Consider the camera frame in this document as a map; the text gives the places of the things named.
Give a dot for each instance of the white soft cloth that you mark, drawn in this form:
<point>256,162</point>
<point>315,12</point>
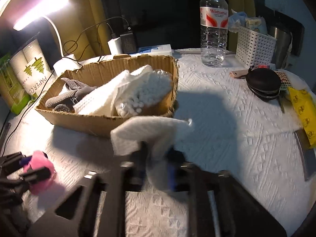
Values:
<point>148,133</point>

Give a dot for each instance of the white charger plug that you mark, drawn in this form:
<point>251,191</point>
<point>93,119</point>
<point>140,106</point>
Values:
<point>114,45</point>

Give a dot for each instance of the stainless steel thermos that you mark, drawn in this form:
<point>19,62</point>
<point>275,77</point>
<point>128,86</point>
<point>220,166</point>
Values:
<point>281,44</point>

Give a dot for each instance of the black round zip pouch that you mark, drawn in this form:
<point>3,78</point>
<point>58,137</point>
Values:
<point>263,79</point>

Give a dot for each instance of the patterned sticker sheet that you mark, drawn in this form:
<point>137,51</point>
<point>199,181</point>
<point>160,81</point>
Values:
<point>284,79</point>

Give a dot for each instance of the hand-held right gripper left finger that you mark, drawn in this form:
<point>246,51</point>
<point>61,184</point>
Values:
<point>137,167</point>

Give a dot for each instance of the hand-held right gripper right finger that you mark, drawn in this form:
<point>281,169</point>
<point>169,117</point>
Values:
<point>172,170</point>

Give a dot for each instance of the dark glass door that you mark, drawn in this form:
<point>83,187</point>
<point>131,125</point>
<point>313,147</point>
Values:
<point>160,9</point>

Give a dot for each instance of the grey knit sock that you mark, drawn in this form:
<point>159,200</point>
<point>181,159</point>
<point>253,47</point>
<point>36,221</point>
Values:
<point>59,100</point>

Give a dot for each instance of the black power adapter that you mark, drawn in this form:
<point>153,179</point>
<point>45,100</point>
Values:
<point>128,42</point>

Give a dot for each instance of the white waffle cloth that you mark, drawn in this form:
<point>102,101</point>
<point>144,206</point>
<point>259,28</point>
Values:
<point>98,98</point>

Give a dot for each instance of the bag of cotton balls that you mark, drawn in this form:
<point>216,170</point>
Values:
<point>145,91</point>

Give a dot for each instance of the tan key fob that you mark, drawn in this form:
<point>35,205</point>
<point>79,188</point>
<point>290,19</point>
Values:
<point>239,74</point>

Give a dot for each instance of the pink fluffy cloth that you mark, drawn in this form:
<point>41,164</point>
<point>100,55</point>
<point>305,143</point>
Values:
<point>42,160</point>

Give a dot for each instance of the wrapped paper cup stacks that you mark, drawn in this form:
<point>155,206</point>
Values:
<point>27,61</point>

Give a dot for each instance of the cardboard box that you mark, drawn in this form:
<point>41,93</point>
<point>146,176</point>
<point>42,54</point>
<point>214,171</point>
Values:
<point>86,126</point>

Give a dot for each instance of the crumpled plastic packets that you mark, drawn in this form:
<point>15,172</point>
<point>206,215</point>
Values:
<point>237,21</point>

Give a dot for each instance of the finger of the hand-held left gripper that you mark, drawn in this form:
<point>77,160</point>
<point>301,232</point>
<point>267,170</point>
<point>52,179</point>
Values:
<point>37,174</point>
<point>14,160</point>

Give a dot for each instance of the yellow printed packet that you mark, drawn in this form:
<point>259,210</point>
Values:
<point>303,113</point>

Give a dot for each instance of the small red box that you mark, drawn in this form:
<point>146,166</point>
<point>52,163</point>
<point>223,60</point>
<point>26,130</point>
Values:
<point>265,67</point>

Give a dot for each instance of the green plastic package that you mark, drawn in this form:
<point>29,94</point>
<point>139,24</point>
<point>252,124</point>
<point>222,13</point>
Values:
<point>9,88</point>

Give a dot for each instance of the white perforated plastic basket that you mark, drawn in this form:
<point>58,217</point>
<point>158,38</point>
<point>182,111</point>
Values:
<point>254,47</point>

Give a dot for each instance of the white desk lamp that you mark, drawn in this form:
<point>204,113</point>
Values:
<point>44,7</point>

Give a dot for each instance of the clear plastic water bottle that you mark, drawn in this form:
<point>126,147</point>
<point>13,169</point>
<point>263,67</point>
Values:
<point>213,44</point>

